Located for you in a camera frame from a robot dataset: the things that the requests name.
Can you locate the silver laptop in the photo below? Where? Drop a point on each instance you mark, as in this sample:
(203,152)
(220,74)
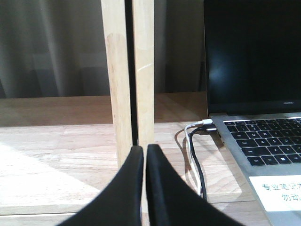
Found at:
(253,83)

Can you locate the light wooden shelf unit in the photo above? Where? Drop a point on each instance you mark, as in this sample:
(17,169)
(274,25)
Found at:
(76,92)

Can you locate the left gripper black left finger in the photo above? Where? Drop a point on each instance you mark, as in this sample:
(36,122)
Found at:
(119,204)

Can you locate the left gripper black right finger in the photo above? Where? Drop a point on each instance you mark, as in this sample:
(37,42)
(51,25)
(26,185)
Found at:
(171,202)

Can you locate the white label sticker left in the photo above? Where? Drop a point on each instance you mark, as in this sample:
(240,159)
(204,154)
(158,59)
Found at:
(278,193)

